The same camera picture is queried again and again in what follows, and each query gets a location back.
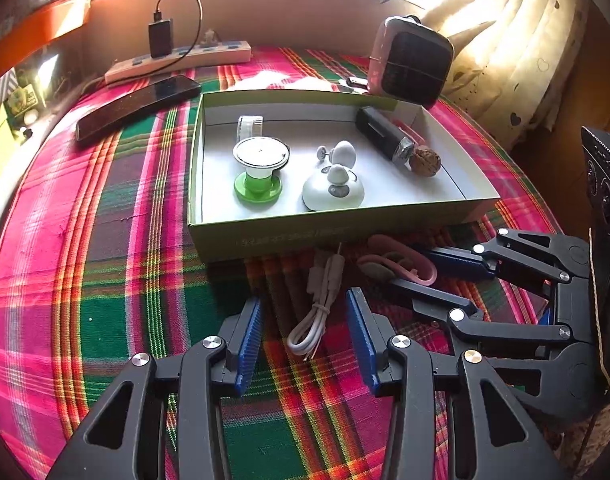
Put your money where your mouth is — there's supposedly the beige power strip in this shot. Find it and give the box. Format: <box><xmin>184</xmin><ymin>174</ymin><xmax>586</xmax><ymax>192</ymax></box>
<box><xmin>104</xmin><ymin>40</ymin><xmax>252</xmax><ymax>85</ymax></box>

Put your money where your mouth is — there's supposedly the white round cap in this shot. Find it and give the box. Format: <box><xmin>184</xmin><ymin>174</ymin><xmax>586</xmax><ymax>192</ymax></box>
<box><xmin>236</xmin><ymin>115</ymin><xmax>264</xmax><ymax>141</ymax></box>

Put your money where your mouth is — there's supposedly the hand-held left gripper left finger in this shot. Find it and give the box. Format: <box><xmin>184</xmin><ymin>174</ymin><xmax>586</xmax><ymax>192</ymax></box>
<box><xmin>45</xmin><ymin>296</ymin><xmax>265</xmax><ymax>480</ymax></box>

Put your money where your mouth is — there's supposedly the cream heart print curtain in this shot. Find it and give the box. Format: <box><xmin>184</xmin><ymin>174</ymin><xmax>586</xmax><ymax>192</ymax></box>
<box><xmin>425</xmin><ymin>0</ymin><xmax>593</xmax><ymax>151</ymax></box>

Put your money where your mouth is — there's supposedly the white knob hook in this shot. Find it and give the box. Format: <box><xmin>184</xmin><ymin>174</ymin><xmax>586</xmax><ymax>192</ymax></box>
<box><xmin>316</xmin><ymin>141</ymin><xmax>357</xmax><ymax>165</ymax></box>

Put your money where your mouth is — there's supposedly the pink clip device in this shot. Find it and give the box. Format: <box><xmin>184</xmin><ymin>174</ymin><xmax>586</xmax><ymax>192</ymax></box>
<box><xmin>357</xmin><ymin>234</ymin><xmax>438</xmax><ymax>287</ymax></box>

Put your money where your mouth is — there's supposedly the white round device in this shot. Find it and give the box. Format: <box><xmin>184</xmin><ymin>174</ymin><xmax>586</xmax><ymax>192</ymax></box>
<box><xmin>301</xmin><ymin>164</ymin><xmax>367</xmax><ymax>212</ymax></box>

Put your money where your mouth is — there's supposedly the brown walnut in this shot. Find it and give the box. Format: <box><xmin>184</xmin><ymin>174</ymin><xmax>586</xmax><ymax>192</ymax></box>
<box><xmin>409</xmin><ymin>145</ymin><xmax>442</xmax><ymax>178</ymax></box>

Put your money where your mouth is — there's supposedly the black phone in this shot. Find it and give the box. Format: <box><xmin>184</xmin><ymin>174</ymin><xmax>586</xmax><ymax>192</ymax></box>
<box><xmin>76</xmin><ymin>74</ymin><xmax>202</xmax><ymax>145</ymax></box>

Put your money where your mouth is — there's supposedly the white cable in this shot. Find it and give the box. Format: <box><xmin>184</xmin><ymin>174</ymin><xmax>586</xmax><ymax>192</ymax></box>
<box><xmin>286</xmin><ymin>242</ymin><xmax>345</xmax><ymax>361</ymax></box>

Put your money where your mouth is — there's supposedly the orange tray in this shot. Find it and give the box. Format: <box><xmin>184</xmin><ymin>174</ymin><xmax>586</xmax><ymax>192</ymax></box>
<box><xmin>0</xmin><ymin>0</ymin><xmax>93</xmax><ymax>78</ymax></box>

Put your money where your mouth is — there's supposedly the pink green plaid blanket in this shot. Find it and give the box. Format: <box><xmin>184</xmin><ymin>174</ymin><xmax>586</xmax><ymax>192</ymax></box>
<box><xmin>0</xmin><ymin>45</ymin><xmax>561</xmax><ymax>480</ymax></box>

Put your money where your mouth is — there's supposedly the green yellow tin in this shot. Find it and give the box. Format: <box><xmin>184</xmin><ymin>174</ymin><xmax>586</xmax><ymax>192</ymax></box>
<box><xmin>5</xmin><ymin>87</ymin><xmax>40</xmax><ymax>116</ymax></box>

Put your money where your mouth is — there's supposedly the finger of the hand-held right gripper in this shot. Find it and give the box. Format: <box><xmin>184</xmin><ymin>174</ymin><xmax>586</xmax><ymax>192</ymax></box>
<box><xmin>386</xmin><ymin>279</ymin><xmax>572</xmax><ymax>349</ymax></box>
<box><xmin>424</xmin><ymin>227</ymin><xmax>589</xmax><ymax>287</ymax></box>

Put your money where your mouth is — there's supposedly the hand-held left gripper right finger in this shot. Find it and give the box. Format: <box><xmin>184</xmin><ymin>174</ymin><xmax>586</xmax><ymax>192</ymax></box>
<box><xmin>346</xmin><ymin>287</ymin><xmax>571</xmax><ymax>480</ymax></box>

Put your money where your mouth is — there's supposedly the green cardboard box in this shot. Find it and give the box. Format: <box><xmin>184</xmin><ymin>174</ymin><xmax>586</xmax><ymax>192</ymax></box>
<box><xmin>186</xmin><ymin>89</ymin><xmax>501</xmax><ymax>263</ymax></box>

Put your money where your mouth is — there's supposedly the black charger cable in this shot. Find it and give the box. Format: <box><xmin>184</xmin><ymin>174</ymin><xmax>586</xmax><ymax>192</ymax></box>
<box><xmin>154</xmin><ymin>0</ymin><xmax>205</xmax><ymax>73</ymax></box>

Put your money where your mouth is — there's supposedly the black charger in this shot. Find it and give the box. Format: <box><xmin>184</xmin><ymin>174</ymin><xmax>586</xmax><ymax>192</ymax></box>
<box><xmin>148</xmin><ymin>19</ymin><xmax>175</xmax><ymax>59</ymax></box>

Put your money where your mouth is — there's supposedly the black power bank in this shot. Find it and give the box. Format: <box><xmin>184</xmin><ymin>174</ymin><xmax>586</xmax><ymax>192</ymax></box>
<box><xmin>355</xmin><ymin>106</ymin><xmax>417</xmax><ymax>165</ymax></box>

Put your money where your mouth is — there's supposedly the pink grey space heater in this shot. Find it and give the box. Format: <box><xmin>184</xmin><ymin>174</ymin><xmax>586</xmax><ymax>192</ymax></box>
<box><xmin>367</xmin><ymin>15</ymin><xmax>456</xmax><ymax>111</ymax></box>

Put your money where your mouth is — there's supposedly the green white spool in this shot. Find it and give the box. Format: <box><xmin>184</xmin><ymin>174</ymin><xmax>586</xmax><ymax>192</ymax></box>
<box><xmin>232</xmin><ymin>136</ymin><xmax>291</xmax><ymax>207</ymax></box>

